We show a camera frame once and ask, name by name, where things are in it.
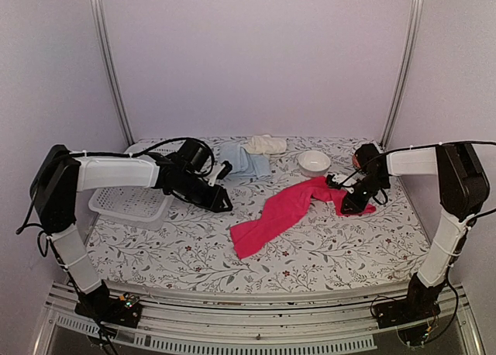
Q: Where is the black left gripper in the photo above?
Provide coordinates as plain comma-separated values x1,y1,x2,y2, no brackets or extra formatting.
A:
178,171,235,213

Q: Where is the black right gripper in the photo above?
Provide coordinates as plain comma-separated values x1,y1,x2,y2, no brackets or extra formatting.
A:
340,174,389,214

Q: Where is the pink towel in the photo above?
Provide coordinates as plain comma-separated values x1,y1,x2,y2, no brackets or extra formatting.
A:
229,175,377,260

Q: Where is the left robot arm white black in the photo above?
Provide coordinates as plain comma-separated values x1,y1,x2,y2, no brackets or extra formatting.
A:
15,137,233,329

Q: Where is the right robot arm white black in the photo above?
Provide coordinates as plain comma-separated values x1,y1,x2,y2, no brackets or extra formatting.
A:
338,141,490,328

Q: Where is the light blue towel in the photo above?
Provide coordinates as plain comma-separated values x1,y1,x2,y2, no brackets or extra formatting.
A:
219,143,271,180

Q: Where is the white ceramic bowl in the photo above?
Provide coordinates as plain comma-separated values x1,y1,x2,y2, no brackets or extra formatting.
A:
298,150,331,178

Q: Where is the floral patterned table mat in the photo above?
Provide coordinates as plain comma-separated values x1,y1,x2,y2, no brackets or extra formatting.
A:
87,137,429,294

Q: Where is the cream rolled towel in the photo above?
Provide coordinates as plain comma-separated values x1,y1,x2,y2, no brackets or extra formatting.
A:
243,135,287,155

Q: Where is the white plastic basket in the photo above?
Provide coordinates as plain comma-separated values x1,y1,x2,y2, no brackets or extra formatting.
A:
88,145,175,232

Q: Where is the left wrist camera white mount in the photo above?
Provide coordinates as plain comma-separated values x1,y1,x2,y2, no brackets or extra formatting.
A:
206,160,233,187

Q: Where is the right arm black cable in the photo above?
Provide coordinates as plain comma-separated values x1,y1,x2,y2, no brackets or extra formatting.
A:
336,140,496,207

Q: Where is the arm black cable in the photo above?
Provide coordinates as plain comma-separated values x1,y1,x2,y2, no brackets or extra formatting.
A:
336,140,496,207
15,136,216,236

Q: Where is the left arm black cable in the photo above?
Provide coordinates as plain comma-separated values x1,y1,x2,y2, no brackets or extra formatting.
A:
15,136,216,236

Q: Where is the aluminium front rail base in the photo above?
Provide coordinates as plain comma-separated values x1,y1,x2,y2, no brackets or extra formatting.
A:
33,281,485,355

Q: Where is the right aluminium frame post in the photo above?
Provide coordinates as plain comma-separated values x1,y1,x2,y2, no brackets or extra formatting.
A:
380,0,424,148

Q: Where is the aluminium frame post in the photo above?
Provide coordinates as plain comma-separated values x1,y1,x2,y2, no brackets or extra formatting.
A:
90,0,135,146
380,0,424,148

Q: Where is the left aluminium frame post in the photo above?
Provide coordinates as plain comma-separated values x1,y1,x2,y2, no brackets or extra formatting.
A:
90,0,135,146

